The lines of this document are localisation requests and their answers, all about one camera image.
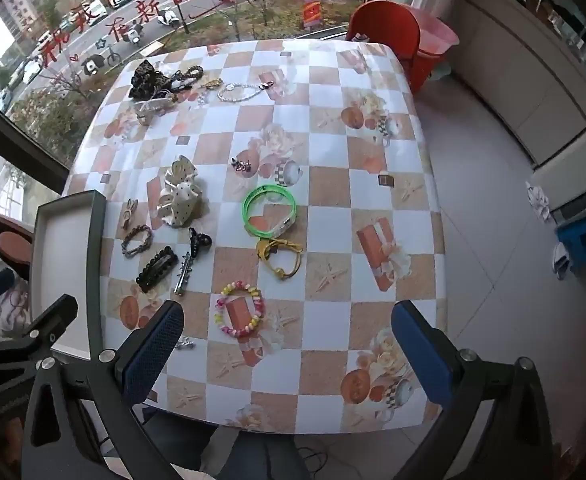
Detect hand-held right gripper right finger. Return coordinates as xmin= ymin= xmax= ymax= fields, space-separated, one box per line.
xmin=390 ymin=300 xmax=556 ymax=480

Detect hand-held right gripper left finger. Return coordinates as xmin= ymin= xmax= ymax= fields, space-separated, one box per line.
xmin=20 ymin=300 xmax=186 ymax=480

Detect white shallow box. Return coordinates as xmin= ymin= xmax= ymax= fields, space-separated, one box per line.
xmin=29 ymin=190 xmax=108 ymax=361

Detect pastel spiral hair tie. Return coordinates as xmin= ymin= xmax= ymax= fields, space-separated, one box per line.
xmin=215 ymin=282 xmax=264 ymax=339

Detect silver hair clip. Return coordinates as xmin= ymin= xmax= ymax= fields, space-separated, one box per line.
xmin=173 ymin=252 xmax=197 ymax=296

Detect black snap hair clip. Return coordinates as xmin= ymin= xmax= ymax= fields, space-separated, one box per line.
xmin=136 ymin=246 xmax=179 ymax=294

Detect yellow cord bracelet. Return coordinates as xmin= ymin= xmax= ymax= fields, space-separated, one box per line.
xmin=256 ymin=238 xmax=304 ymax=279

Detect cream polka-dot scrunchie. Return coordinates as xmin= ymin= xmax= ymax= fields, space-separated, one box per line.
xmin=154 ymin=156 xmax=210 ymax=229

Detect green plastic bangle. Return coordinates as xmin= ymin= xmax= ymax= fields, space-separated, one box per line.
xmin=241 ymin=184 xmax=299 ymax=239

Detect white shoe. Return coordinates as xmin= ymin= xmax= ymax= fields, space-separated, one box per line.
xmin=552 ymin=242 xmax=572 ymax=279

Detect checkered tablecloth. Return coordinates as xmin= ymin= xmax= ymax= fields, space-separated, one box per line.
xmin=62 ymin=37 xmax=446 ymax=435

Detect white cloth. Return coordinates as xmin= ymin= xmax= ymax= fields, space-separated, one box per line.
xmin=525 ymin=180 xmax=554 ymax=222

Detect blue plastic stool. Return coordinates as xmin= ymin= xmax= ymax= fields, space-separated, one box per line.
xmin=555 ymin=214 xmax=586 ymax=277

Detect white lace hair band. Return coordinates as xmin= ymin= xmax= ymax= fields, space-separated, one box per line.
xmin=133 ymin=97 xmax=177 ymax=127

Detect black floral scrunchie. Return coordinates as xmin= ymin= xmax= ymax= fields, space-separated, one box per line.
xmin=128 ymin=58 xmax=175 ymax=99

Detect red plastic bucket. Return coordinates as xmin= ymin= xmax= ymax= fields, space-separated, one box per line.
xmin=411 ymin=51 xmax=445 ymax=94

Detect white cabinet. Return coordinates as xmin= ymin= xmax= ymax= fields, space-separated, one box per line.
xmin=449 ymin=0 xmax=586 ymax=171

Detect pink plastic basin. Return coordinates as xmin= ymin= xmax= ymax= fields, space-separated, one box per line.
xmin=412 ymin=6 xmax=460 ymax=57

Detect red plastic chair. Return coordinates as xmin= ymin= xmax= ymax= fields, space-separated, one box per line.
xmin=345 ymin=0 xmax=422 ymax=94

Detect brown braided bracelet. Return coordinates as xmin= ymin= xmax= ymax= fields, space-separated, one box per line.
xmin=121 ymin=224 xmax=153 ymax=257

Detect dark window frame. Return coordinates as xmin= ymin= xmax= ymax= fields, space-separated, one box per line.
xmin=0 ymin=80 xmax=74 ymax=184

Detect black floor cable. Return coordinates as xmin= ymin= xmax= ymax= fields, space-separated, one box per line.
xmin=292 ymin=446 xmax=330 ymax=479

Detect silver bead bracelet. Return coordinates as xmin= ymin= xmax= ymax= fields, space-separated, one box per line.
xmin=216 ymin=82 xmax=264 ymax=104

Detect black hair ties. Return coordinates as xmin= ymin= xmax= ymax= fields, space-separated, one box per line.
xmin=170 ymin=65 xmax=205 ymax=94

